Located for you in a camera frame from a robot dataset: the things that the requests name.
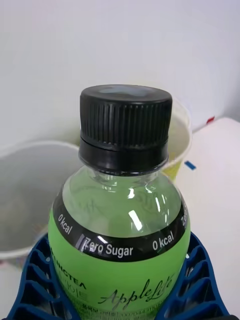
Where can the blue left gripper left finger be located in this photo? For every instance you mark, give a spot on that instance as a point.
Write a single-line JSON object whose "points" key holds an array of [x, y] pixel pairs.
{"points": [[37, 287]]}

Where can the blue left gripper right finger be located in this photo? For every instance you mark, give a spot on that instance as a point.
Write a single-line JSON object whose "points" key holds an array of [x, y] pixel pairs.
{"points": [[195, 287]]}

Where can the green label plastic bottle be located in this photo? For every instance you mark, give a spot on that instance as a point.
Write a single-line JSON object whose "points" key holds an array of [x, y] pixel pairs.
{"points": [[120, 225]]}

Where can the grey plastic waste bin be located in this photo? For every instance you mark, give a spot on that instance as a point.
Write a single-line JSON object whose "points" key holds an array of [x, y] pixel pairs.
{"points": [[27, 195]]}

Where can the yellow-green plastic waste bin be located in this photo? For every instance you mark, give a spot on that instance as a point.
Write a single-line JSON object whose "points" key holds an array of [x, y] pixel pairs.
{"points": [[178, 145]]}

